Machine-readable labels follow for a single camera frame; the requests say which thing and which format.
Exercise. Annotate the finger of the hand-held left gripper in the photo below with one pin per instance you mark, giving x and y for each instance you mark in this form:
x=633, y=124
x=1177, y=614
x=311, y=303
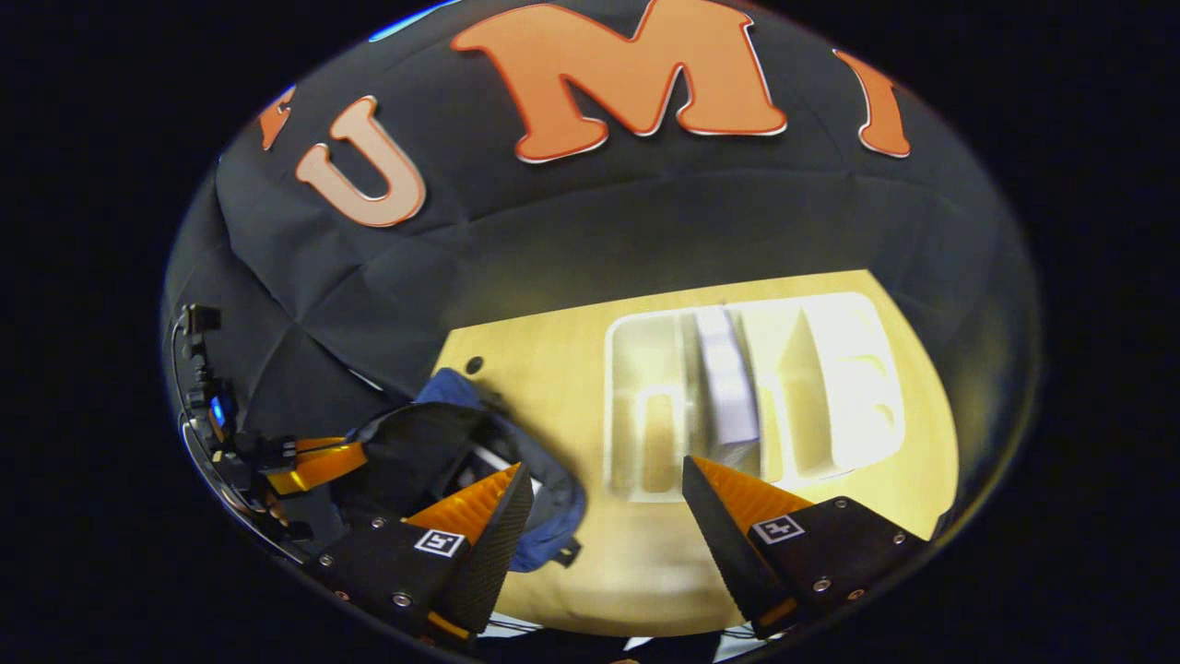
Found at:
x=321, y=444
x=318, y=468

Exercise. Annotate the white bookshelf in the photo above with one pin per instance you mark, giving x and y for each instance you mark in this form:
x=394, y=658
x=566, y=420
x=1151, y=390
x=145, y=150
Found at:
x=857, y=397

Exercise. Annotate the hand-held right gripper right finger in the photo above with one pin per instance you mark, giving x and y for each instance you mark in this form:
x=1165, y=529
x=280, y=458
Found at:
x=724, y=544

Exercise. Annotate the blue schoolbag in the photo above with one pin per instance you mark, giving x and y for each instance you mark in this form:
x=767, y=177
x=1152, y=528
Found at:
x=406, y=452

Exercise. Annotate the blue cover book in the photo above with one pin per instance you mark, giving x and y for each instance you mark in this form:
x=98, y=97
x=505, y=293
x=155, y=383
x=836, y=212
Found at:
x=728, y=378

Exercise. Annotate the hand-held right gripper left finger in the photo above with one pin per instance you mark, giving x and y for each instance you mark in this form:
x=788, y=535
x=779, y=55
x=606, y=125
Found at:
x=493, y=553

